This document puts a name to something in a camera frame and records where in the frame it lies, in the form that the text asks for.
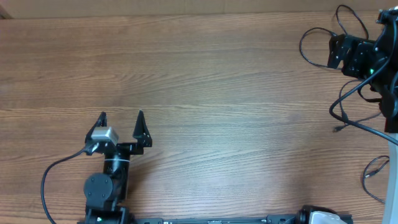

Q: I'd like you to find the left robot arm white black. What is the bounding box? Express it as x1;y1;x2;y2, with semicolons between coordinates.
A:
81;111;152;224

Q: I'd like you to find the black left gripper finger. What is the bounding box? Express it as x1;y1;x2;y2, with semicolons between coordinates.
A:
85;111;107;143
132;110;152;147

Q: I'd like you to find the black cable silver plug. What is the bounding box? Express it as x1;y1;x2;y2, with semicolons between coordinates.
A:
298;4;370;69

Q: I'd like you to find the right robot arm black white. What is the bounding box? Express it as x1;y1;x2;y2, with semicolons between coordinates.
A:
327;7;397;223

